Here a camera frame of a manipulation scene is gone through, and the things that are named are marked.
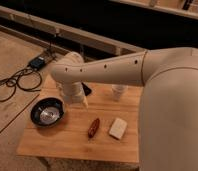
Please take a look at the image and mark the white sponge block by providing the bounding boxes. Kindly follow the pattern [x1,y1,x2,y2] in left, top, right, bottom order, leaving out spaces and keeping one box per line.
[109,118,127,140]

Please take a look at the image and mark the black metal bowl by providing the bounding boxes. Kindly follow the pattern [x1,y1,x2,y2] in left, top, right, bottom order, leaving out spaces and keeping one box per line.
[30,97,64,127]

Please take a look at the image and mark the wooden rail beam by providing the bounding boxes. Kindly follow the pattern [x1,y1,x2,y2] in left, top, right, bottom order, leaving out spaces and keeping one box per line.
[0,5,144,55]

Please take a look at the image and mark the black floor cable left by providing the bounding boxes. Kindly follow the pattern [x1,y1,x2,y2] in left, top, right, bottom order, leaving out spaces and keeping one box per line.
[0,66,44,105]

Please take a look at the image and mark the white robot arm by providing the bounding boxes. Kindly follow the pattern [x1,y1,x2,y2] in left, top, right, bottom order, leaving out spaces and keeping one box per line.
[51,47,198,171]

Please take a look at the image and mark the black object behind gripper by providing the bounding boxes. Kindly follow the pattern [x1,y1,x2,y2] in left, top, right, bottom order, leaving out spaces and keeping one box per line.
[82,83,92,96]

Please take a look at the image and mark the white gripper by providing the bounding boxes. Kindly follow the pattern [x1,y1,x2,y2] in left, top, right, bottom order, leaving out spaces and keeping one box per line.
[58,80,90,110]

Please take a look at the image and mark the wooden board table top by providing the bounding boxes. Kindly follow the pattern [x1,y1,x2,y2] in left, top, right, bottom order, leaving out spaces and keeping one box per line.
[17,83,142,163]

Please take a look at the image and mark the black power adapter box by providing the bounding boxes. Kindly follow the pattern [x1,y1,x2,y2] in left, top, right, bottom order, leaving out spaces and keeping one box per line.
[28,56,46,71]

